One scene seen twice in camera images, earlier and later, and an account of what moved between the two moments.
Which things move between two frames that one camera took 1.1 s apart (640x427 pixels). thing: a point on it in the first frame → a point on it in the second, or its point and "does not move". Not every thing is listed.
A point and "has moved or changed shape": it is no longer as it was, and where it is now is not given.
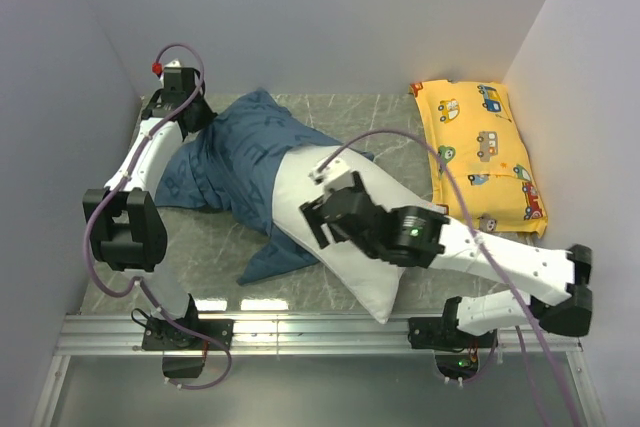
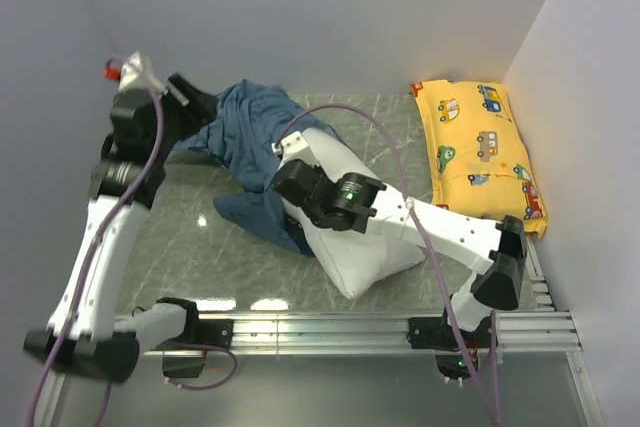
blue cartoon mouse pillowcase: (231, 165) has moved or changed shape
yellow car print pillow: (474, 127) does not move
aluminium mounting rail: (129, 334) does not move
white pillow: (370, 282) has moved or changed shape
